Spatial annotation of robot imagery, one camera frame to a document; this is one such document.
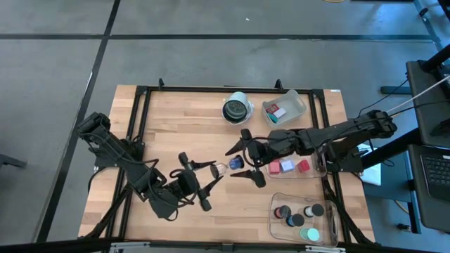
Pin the black stand pole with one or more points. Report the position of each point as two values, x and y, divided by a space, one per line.
390 149

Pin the red sand hourglass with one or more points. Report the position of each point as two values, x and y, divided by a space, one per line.
283 211

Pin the black metal table frame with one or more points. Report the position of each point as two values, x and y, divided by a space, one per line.
211 88

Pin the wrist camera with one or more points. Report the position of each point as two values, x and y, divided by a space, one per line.
188 183
254 152

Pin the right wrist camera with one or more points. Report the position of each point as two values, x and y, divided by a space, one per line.
254 152

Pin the white round cup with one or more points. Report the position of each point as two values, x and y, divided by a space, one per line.
235 109

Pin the white paper sheet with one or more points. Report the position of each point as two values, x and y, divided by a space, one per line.
372 174

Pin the teal hourglass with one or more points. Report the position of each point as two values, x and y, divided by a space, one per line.
313 234

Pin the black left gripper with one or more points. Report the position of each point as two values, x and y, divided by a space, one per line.
202 196

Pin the black furniture leg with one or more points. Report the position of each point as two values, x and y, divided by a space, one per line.
10 161

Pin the small red box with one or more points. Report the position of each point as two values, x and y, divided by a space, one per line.
274 167
304 166

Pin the black laptop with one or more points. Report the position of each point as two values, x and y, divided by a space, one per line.
437 172

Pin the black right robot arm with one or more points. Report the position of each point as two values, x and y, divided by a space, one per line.
344 130

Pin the black side desk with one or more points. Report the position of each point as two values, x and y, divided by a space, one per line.
422 105

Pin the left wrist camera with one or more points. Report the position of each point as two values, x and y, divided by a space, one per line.
188 183

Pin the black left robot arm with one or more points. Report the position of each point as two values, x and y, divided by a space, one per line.
116 149

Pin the black metal crossbar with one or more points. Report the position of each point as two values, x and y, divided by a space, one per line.
52 247

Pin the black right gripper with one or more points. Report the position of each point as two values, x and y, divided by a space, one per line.
270 145

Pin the small teal object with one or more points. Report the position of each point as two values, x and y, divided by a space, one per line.
273 118

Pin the black frame bracket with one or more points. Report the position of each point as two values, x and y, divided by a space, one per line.
161 83
278 84

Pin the clear plastic bin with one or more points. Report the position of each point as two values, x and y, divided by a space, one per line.
327 232
316 174

